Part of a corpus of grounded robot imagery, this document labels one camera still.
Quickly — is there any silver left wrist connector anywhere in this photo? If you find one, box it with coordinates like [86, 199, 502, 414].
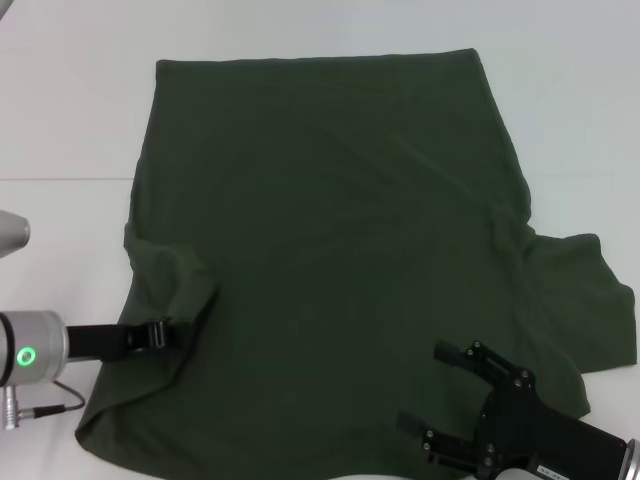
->
[3, 387, 22, 432]

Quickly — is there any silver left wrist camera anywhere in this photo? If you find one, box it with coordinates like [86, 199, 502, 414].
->
[0, 209, 32, 260]

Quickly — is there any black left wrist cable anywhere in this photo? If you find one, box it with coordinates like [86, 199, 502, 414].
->
[17, 379, 86, 417]

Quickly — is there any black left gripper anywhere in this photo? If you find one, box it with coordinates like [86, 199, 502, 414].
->
[64, 320, 174, 363]

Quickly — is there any dark green shirt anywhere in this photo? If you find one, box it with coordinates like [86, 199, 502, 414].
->
[74, 47, 639, 480]

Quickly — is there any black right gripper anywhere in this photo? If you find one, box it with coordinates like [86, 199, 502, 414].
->
[396, 339, 629, 480]

